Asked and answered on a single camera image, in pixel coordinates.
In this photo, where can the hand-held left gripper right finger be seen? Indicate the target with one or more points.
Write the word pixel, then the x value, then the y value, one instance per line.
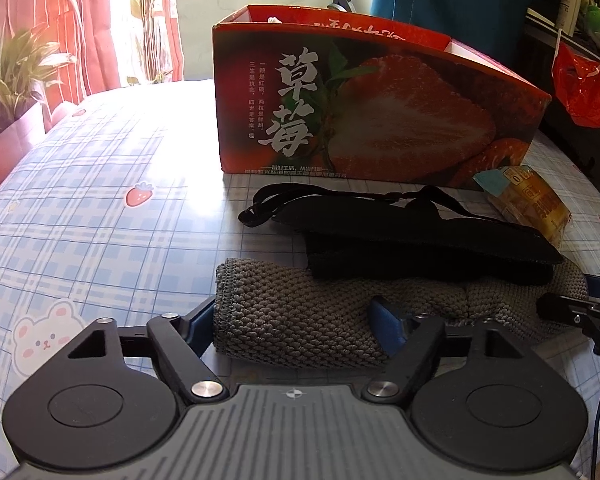
pixel 387 325

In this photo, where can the red strawberry print box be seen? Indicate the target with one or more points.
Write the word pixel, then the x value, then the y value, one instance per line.
pixel 380 110

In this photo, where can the packaged bread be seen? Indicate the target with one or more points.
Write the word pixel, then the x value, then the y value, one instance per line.
pixel 530 205

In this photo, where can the red plastic bag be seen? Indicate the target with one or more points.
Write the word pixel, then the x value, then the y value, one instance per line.
pixel 585 90

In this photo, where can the white cloth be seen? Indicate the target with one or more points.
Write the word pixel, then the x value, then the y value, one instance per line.
pixel 275 20

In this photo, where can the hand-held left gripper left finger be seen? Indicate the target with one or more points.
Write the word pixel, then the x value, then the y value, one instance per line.
pixel 200 327

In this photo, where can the grey knitted cloth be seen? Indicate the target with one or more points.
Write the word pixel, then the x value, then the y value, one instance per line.
pixel 290 310

